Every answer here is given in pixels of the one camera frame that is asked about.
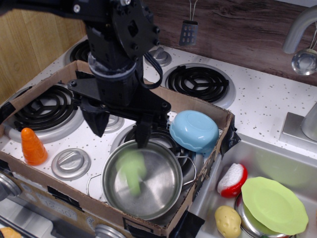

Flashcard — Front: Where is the front left black burner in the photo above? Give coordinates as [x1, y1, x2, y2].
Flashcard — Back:
[4, 83, 84, 144]

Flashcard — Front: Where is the brown cardboard fence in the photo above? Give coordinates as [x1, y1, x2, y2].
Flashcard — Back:
[0, 59, 241, 238]

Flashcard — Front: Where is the hanging slotted metal spatula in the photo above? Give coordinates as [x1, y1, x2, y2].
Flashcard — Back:
[179, 0, 199, 47]

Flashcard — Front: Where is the green toy broccoli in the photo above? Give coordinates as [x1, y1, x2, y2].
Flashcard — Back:
[115, 150, 147, 196]

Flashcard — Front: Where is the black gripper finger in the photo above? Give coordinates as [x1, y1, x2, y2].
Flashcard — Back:
[81, 99, 110, 137]
[135, 115, 155, 149]

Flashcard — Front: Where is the silver knob back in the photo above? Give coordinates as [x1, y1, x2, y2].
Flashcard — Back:
[149, 47, 172, 67]

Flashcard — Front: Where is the steel bowl in sink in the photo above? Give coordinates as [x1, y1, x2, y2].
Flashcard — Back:
[234, 193, 295, 238]

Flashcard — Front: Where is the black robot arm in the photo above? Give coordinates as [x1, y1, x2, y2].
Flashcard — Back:
[0, 0, 171, 148]

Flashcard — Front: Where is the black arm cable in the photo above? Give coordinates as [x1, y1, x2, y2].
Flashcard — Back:
[136, 52, 163, 90]

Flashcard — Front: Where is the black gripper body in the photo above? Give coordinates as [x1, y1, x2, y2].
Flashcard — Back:
[67, 66, 171, 128]

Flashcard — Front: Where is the hanging silver ladle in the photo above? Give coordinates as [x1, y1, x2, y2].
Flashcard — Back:
[291, 29, 317, 76]

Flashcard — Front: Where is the orange toy carrot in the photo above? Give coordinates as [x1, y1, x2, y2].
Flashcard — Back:
[21, 128, 48, 166]

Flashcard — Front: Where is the silver faucet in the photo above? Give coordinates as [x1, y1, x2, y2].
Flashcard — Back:
[279, 6, 317, 152]

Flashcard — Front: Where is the back right black burner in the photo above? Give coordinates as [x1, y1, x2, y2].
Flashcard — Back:
[161, 63, 236, 109]

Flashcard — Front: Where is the silver knob centre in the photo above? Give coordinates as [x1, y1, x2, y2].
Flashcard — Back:
[104, 115, 124, 134]

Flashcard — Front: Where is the green plastic plate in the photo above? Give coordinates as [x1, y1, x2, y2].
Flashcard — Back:
[241, 177, 309, 236]

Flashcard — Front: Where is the silver knob front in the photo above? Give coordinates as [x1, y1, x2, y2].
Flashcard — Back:
[51, 148, 91, 181]

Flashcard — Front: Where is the silver oven knob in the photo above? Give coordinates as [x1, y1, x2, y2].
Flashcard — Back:
[95, 224, 126, 238]
[0, 174, 22, 201]

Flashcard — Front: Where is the front right black burner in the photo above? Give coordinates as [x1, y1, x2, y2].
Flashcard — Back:
[110, 124, 204, 185]

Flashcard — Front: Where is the orange toy bottom corner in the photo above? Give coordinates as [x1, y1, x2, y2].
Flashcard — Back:
[0, 227, 22, 238]

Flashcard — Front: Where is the yellow toy potato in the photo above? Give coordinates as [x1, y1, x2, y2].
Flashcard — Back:
[214, 205, 241, 238]

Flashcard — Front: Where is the light blue plastic bowl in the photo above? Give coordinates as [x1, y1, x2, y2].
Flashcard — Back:
[169, 110, 219, 154]

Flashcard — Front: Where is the red white toy food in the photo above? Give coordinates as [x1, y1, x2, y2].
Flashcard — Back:
[217, 163, 248, 198]

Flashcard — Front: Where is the silver oven knob left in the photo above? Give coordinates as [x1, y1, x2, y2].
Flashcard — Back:
[0, 174, 22, 201]

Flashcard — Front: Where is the silver oven knob bottom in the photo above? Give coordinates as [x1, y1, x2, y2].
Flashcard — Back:
[95, 224, 126, 238]

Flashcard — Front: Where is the stainless steel pot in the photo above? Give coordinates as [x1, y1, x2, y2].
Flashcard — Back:
[98, 140, 197, 221]

